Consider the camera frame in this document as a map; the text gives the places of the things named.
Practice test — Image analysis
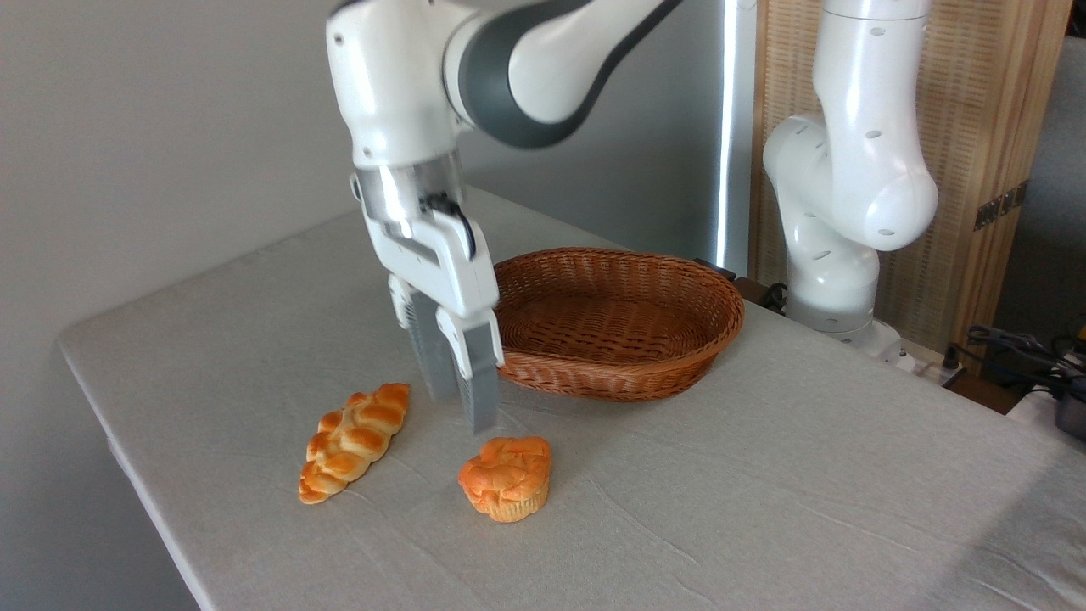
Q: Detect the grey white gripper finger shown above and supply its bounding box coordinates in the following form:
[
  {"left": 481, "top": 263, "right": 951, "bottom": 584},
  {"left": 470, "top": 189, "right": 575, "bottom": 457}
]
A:
[
  {"left": 435, "top": 307, "right": 505, "bottom": 435},
  {"left": 388, "top": 274, "right": 460, "bottom": 403}
]

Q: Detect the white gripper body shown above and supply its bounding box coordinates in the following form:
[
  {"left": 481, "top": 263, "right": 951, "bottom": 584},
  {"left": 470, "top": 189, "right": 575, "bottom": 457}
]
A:
[{"left": 361, "top": 200, "right": 502, "bottom": 320}]

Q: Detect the round orange muffin bread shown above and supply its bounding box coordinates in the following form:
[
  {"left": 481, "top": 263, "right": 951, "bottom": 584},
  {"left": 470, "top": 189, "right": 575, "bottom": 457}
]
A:
[{"left": 458, "top": 437, "right": 552, "bottom": 524}]

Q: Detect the long braided bread loaf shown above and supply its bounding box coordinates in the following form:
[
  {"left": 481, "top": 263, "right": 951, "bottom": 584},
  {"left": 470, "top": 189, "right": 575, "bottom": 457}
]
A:
[{"left": 298, "top": 383, "right": 411, "bottom": 506}]

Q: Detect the brown wicker oval basket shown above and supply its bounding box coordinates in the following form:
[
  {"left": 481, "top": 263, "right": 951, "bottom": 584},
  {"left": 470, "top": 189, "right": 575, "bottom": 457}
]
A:
[{"left": 492, "top": 247, "right": 746, "bottom": 403}]

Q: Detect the light grey tablecloth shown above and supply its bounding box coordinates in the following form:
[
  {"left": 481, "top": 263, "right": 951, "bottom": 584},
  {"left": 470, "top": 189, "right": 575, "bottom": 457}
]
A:
[{"left": 58, "top": 188, "right": 1086, "bottom": 611}]

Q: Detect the black table clamp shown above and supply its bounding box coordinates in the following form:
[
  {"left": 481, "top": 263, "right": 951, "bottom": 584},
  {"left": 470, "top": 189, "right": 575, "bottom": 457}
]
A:
[{"left": 694, "top": 258, "right": 788, "bottom": 311}]

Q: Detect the black screen hinge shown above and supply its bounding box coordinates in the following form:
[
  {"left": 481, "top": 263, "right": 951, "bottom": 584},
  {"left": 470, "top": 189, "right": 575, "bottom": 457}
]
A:
[{"left": 973, "top": 180, "right": 1030, "bottom": 232}]

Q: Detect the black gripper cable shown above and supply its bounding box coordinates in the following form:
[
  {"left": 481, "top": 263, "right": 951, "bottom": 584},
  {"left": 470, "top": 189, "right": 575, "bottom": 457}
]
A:
[{"left": 420, "top": 193, "right": 476, "bottom": 260}]

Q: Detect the white vertical post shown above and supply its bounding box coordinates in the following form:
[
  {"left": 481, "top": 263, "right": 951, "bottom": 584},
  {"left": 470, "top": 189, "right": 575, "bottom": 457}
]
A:
[{"left": 715, "top": 0, "right": 758, "bottom": 277}]

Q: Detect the black cable bundle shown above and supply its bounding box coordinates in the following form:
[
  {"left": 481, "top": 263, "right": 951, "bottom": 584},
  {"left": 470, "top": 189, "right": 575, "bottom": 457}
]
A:
[{"left": 944, "top": 324, "right": 1086, "bottom": 401}]

